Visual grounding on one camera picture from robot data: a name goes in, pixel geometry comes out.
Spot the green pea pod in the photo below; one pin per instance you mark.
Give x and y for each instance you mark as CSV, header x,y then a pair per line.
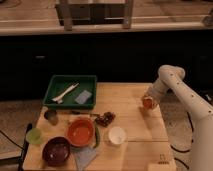
x,y
97,137

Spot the dark handled knife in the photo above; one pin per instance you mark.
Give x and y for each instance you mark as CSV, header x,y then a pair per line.
x,y
84,113

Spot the light green cup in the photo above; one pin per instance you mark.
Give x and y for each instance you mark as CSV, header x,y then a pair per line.
x,y
34,136

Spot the green plastic tray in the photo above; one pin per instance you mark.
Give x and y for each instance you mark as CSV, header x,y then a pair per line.
x,y
71,92

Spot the orange bowl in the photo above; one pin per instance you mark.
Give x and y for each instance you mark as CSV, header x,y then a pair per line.
x,y
80,132

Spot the dark maroon bowl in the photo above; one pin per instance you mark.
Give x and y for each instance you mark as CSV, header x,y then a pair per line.
x,y
56,151

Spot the grey sponge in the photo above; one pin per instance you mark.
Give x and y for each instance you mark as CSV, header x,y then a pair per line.
x,y
83,97

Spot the grey blue cloth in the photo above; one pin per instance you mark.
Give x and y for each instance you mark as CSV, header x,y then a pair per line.
x,y
83,156

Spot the white paper cup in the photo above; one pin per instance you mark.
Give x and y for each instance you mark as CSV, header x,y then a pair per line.
x,y
117,135

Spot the white plastic utensil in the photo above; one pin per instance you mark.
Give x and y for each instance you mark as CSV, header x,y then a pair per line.
x,y
59,98

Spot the dark brown grape bunch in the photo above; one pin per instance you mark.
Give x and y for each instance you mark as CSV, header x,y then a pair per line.
x,y
106,119

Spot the small grey metal cup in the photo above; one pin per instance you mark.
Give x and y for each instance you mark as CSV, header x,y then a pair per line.
x,y
51,116

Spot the red apple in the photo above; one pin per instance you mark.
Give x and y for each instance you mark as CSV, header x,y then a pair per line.
x,y
148,103

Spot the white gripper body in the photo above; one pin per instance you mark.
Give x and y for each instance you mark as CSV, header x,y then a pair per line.
x,y
157,90

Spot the wooden chair frame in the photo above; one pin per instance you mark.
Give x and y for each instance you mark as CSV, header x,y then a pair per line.
x,y
94,12

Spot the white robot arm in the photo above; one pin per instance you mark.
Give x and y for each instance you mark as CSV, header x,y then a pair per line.
x,y
171,77

